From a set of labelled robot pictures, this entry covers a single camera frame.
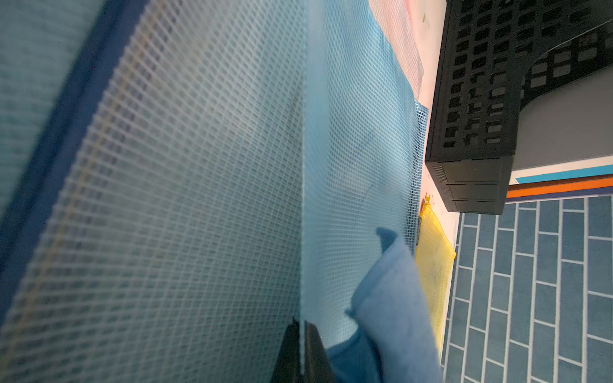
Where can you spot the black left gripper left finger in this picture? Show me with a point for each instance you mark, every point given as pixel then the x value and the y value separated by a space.
pixel 288 368

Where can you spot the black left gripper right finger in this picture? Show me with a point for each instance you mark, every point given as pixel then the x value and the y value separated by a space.
pixel 316 364

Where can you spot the blue microfiber cloth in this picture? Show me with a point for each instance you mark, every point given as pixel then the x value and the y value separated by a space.
pixel 394 341

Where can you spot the yellow mesh document bag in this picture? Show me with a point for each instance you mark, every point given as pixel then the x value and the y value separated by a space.
pixel 434 258

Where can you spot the light blue mesh document bag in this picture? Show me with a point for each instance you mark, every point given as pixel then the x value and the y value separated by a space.
pixel 363 138

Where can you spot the clear mesh document bag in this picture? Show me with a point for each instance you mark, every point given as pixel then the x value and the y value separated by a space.
pixel 214 272

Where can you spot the blue document bag far left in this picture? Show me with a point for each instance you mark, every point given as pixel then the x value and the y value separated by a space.
pixel 72 131

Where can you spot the orange book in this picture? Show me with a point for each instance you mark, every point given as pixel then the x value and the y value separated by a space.
pixel 558 186

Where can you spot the blue folder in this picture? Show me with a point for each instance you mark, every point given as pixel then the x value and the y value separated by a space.
pixel 563 195

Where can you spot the teal book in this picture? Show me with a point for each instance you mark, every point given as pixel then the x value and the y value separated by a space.
pixel 567 175

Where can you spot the black mesh file holder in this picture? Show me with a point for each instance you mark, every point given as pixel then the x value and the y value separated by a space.
pixel 488 49

